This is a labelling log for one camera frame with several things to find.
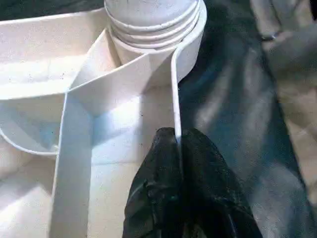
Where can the white plastic table leg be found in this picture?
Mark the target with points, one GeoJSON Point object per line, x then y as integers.
{"type": "Point", "coordinates": [153, 19]}

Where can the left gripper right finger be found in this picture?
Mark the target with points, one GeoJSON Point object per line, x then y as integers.
{"type": "Point", "coordinates": [210, 193]}

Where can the white plastic table top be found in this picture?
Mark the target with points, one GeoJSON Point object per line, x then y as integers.
{"type": "Point", "coordinates": [74, 111]}

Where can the black work mat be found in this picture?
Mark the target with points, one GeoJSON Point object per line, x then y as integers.
{"type": "Point", "coordinates": [235, 99]}

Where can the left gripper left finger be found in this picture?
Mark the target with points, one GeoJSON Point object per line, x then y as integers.
{"type": "Point", "coordinates": [156, 193]}

